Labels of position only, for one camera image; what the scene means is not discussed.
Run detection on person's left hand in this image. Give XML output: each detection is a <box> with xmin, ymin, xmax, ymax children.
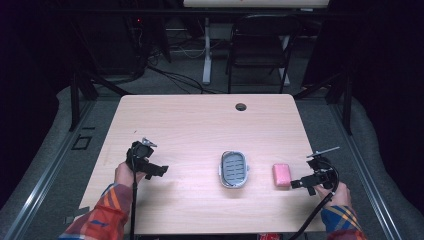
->
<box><xmin>113</xmin><ymin>161</ymin><xmax>147</xmax><ymax>190</ymax></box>

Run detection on red packet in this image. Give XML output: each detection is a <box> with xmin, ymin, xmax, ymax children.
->
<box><xmin>257</xmin><ymin>232</ymin><xmax>285</xmax><ymax>240</ymax></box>

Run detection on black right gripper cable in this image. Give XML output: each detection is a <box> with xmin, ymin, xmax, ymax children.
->
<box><xmin>287</xmin><ymin>159</ymin><xmax>341</xmax><ymax>240</ymax></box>

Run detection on pink soap bar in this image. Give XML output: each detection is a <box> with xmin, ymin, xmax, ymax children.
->
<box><xmin>271</xmin><ymin>162</ymin><xmax>293</xmax><ymax>189</ymax></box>

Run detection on grey tape strip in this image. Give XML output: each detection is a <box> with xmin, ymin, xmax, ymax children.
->
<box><xmin>63</xmin><ymin>205</ymin><xmax>91</xmax><ymax>225</ymax></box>

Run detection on aluminium floor rail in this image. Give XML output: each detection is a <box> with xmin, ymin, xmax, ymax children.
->
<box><xmin>328</xmin><ymin>103</ymin><xmax>406</xmax><ymax>240</ymax></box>
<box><xmin>2</xmin><ymin>99</ymin><xmax>98</xmax><ymax>240</ymax></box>

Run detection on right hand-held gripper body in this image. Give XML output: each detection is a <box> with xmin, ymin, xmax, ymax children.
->
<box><xmin>306</xmin><ymin>146</ymin><xmax>340</xmax><ymax>191</ymax></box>

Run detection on black folding chair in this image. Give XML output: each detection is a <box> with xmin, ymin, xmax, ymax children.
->
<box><xmin>225</xmin><ymin>13</ymin><xmax>303</xmax><ymax>95</ymax></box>

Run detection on grey soap dish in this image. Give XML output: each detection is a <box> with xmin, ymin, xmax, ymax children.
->
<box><xmin>217</xmin><ymin>150</ymin><xmax>251</xmax><ymax>190</ymax></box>

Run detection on white desk leg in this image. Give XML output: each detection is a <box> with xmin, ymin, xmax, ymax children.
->
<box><xmin>201</xmin><ymin>17</ymin><xmax>215</xmax><ymax>86</ymax></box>

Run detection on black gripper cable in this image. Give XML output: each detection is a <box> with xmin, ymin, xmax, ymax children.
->
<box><xmin>287</xmin><ymin>159</ymin><xmax>341</xmax><ymax>240</ymax></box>
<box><xmin>129</xmin><ymin>146</ymin><xmax>139</xmax><ymax>240</ymax></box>

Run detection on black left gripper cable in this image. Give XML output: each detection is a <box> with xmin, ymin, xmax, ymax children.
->
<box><xmin>129</xmin><ymin>146</ymin><xmax>139</xmax><ymax>240</ymax></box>

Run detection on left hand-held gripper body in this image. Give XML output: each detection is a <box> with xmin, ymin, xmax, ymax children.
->
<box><xmin>125</xmin><ymin>137</ymin><xmax>158</xmax><ymax>175</ymax></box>

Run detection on black floor cables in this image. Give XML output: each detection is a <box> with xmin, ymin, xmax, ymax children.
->
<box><xmin>131</xmin><ymin>23</ymin><xmax>228</xmax><ymax>95</ymax></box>

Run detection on person's right hand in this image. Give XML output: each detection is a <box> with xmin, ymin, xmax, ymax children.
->
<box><xmin>314</xmin><ymin>181</ymin><xmax>353</xmax><ymax>210</ymax></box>

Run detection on black metal stand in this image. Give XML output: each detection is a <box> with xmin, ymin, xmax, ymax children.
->
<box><xmin>67</xmin><ymin>64</ymin><xmax>132</xmax><ymax>133</ymax></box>
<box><xmin>292</xmin><ymin>68</ymin><xmax>355</xmax><ymax>137</ymax></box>

